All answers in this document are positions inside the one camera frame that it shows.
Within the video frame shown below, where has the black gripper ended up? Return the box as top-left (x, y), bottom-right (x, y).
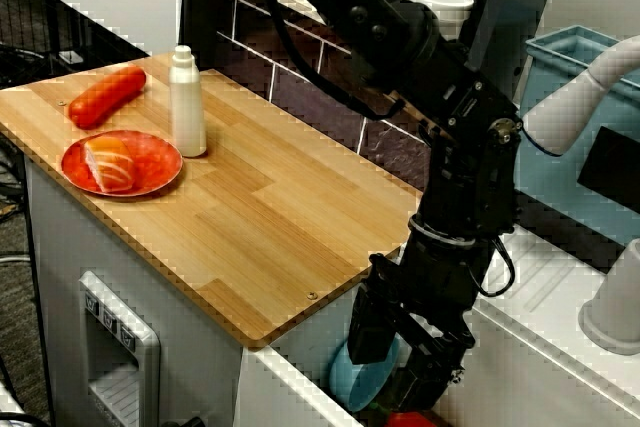
top-left (347, 219), bottom-right (502, 413)

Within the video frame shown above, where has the light blue bowl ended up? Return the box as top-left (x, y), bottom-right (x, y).
top-left (328, 334), bottom-right (401, 413)

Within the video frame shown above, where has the red toy pepper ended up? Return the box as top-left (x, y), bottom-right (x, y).
top-left (374, 402), bottom-right (439, 427)

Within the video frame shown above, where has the white toy kitchen sink unit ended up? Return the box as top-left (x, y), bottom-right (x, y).
top-left (23, 156), bottom-right (640, 427)

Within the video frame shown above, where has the blue plastic bin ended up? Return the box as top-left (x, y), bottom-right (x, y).
top-left (514, 24), bottom-right (640, 248)

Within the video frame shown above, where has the grey dispenser panel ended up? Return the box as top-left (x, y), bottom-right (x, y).
top-left (78, 270), bottom-right (162, 427)

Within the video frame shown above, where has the white toy faucet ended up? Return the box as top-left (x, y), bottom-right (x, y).
top-left (520, 34), bottom-right (640, 354)

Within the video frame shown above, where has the red plate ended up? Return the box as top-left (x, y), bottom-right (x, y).
top-left (60, 130), bottom-right (184, 198)

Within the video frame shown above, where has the white plastic bottle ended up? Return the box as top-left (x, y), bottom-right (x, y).
top-left (168, 44), bottom-right (208, 158)

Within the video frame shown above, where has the toy salmon sushi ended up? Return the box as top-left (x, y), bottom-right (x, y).
top-left (82, 136), bottom-right (137, 194)

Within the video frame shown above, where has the red toy sausage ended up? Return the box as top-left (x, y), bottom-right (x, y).
top-left (68, 65), bottom-right (148, 130)

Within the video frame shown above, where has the black gripper servo cable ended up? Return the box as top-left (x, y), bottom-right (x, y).
top-left (469, 234), bottom-right (517, 298)

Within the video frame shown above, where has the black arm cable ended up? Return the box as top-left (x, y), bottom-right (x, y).
top-left (239, 0), bottom-right (407, 117)

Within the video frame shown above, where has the black wire mesh fence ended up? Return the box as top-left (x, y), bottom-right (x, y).
top-left (0, 0), bottom-right (151, 93)

